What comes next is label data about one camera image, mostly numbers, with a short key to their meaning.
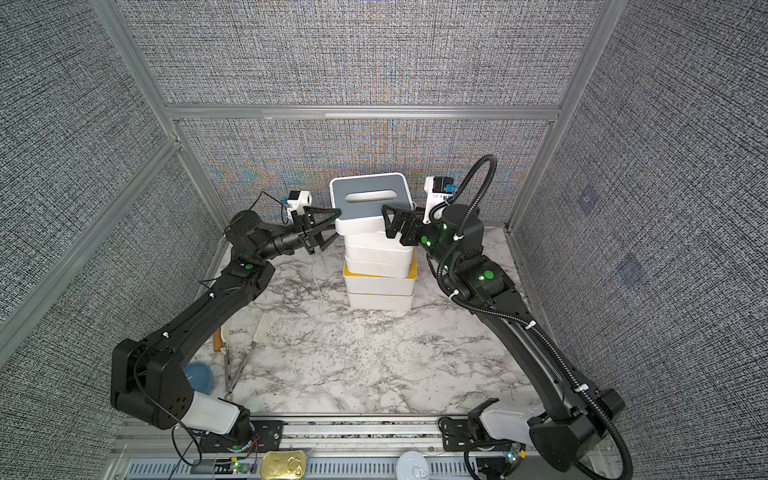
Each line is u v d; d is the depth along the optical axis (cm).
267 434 73
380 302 94
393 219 56
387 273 82
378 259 80
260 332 88
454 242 45
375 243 73
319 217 63
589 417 37
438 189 54
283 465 66
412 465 65
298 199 67
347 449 73
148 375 41
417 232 57
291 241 62
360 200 68
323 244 67
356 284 84
